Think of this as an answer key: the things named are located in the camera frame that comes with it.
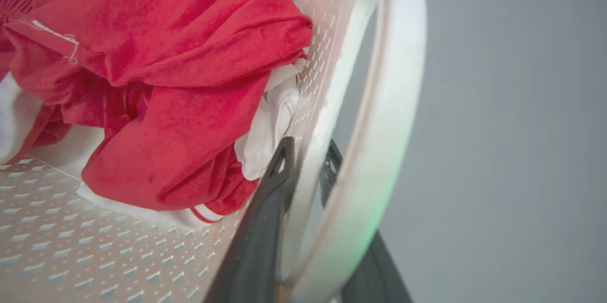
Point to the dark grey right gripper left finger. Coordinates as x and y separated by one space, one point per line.
258 241

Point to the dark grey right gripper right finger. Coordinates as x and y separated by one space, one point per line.
374 274

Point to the white perforated plastic laundry basket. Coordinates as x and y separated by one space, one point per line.
379 127

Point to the white fabric garment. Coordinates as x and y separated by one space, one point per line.
270 127

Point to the red fabric garment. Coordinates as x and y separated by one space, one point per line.
166 80

